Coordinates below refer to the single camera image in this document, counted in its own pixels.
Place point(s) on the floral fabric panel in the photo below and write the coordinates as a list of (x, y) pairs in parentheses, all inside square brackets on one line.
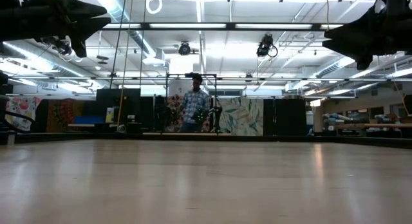
[(22, 111)]

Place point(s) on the black partition panel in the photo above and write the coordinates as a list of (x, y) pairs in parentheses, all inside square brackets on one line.
[(117, 100), (284, 117)]

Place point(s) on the blue box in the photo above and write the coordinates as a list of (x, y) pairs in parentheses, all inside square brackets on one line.
[(88, 120)]

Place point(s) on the silver ceiling duct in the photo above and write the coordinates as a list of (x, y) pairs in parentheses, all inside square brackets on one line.
[(135, 37)]

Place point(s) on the black overhead camera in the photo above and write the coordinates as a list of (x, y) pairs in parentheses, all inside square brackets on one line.
[(184, 49)]

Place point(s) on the long wooden bench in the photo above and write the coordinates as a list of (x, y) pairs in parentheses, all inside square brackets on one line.
[(373, 125)]

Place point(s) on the leaf print fabric panel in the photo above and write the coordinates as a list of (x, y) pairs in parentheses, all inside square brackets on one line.
[(241, 116)]

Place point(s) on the person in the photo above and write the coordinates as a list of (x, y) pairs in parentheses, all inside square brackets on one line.
[(194, 105)]

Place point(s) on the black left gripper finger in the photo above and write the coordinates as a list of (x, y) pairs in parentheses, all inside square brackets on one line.
[(93, 26), (85, 10)]

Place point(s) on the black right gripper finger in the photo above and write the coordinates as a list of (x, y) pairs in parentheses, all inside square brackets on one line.
[(351, 48), (354, 31)]

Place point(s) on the white LED light bar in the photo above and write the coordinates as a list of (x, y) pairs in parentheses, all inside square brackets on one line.
[(273, 26), (122, 25), (188, 25)]

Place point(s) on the dark patterned fabric panel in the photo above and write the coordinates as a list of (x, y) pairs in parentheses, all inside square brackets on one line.
[(64, 114)]

